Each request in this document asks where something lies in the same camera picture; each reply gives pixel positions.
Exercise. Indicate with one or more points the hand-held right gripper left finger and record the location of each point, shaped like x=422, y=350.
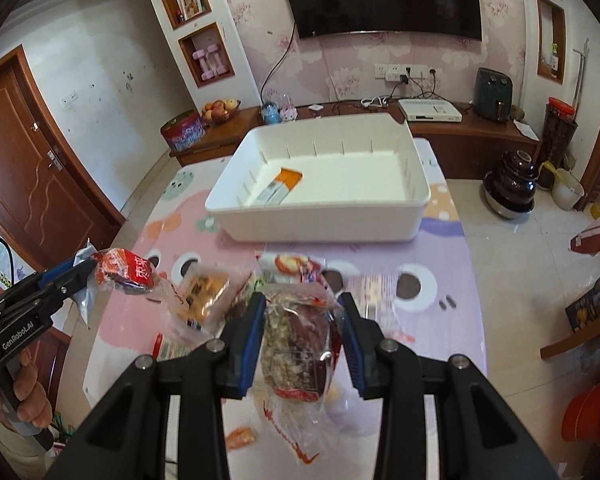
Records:
x=245, y=342

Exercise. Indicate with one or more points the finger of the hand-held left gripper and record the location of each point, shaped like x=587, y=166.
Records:
x=62, y=269
x=75, y=282

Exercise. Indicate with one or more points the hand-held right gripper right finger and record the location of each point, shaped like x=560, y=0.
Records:
x=354, y=347

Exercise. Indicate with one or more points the brown snack packet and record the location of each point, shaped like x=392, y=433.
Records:
x=295, y=345

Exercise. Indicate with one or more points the orange cracker packet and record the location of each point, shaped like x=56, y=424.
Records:
x=202, y=292

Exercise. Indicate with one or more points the white plastic bin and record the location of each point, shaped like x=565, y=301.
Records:
x=340, y=180

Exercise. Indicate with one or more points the person's left hand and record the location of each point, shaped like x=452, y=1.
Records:
x=30, y=390

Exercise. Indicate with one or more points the clear snack packet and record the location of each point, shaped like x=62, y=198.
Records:
x=377, y=295

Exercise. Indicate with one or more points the small red label packet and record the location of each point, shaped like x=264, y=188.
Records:
x=165, y=347

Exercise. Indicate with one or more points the red and white snack packet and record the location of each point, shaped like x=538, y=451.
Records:
x=295, y=266

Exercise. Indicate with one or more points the small orange snack packet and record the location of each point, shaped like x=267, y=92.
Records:
x=241, y=437

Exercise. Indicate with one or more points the brown wooden door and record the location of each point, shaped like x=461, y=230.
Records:
x=35, y=170

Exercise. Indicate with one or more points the orange flat packet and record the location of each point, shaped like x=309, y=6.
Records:
x=287, y=180

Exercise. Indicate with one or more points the round red blue tin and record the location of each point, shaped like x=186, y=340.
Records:
x=182, y=135

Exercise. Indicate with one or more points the bowl of fruit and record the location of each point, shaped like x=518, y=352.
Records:
x=220, y=111

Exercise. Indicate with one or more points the blue snow globe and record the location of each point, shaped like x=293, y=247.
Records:
x=270, y=114

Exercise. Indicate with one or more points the brown ceramic jar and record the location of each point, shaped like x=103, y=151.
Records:
x=512, y=180

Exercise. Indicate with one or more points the pink toy figure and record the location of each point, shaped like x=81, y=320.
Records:
x=288, y=111

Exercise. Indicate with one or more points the wooden television cabinet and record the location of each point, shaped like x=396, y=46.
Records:
x=480, y=145

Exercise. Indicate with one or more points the dark printed box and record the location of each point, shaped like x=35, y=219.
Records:
x=590, y=305

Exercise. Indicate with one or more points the orange plastic stool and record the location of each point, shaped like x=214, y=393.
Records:
x=592, y=410

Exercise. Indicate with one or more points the pink dumbbell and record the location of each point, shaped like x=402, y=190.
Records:
x=202, y=64
x=216, y=59

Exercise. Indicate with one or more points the white set-top box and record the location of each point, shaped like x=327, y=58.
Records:
x=430, y=111

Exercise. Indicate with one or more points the yellow scoop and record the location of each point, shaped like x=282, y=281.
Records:
x=547, y=172

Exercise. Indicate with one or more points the white plastic pitcher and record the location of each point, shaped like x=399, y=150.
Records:
x=569, y=192

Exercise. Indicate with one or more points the white paper sheet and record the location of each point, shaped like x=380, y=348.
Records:
x=526, y=130

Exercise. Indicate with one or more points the tall basket with red lid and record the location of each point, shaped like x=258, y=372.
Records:
x=557, y=145

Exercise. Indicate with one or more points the dark green air fryer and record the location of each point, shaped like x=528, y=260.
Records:
x=490, y=92

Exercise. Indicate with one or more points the white pole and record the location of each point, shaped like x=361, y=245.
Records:
x=579, y=80

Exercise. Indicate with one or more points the green white box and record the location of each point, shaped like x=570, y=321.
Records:
x=555, y=57

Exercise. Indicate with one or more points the white shelf unit with niches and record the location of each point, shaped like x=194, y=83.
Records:
x=529, y=35

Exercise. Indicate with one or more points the white wall switch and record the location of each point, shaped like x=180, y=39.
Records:
x=71, y=98

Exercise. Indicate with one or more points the white wall shelf unit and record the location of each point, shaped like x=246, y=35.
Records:
x=152, y=25

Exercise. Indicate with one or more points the white wall outlet strip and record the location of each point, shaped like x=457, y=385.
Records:
x=420, y=71

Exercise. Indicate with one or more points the picture frame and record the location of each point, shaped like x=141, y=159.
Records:
x=190, y=2

